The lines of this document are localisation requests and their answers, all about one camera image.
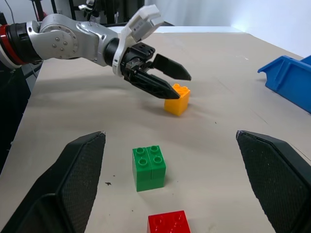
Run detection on orange toy brick cube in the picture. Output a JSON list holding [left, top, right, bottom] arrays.
[[164, 83, 191, 117]]

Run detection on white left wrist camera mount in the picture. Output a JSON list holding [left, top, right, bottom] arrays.
[[112, 4, 162, 78]]

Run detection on black metal rack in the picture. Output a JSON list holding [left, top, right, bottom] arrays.
[[33, 0, 175, 27]]

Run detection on blue plastic storage bin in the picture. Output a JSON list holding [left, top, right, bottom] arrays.
[[257, 55, 311, 114]]

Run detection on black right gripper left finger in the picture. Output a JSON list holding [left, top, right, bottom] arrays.
[[0, 131, 106, 233]]

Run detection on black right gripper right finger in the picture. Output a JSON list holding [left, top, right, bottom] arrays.
[[235, 130, 311, 233]]

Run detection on green toy brick cube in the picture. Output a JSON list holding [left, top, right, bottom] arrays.
[[132, 145, 167, 192]]

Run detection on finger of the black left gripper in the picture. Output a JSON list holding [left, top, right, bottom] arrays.
[[145, 53, 192, 82], [130, 69, 181, 100]]

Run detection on red toy brick cube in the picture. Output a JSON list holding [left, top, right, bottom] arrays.
[[146, 210, 191, 233]]

